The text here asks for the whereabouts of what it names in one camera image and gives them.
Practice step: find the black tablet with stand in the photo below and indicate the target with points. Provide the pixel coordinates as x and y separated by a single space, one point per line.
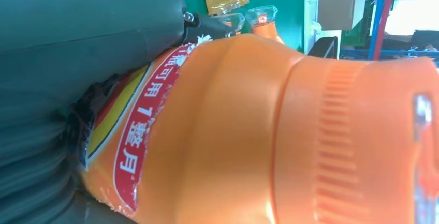
322 47

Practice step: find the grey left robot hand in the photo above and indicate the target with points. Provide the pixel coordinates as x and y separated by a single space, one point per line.
75 27

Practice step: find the orange detergent bottle clear cap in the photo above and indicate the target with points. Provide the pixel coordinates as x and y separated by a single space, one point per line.
236 20
240 130
264 25

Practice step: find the blue and red shelving rack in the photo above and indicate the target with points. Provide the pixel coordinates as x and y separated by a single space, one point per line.
379 16

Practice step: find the small white plastic holder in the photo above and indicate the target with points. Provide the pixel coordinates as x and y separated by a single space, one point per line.
315 28

